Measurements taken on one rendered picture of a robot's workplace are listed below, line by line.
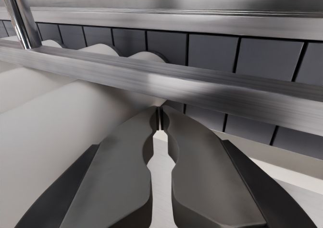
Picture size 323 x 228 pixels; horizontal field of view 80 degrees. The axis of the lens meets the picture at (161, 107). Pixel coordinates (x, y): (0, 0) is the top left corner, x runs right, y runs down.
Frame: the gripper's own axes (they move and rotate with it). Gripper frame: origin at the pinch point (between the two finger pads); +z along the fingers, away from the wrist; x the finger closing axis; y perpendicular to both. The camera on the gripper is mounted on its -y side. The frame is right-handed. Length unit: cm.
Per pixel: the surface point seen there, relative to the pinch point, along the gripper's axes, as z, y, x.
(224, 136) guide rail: 1.1, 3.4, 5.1
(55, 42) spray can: 12.1, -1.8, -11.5
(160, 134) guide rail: 2.3, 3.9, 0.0
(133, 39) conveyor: 7.6, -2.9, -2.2
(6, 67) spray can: 6.4, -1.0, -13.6
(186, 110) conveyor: 4.9, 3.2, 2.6
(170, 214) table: 11.3, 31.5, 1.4
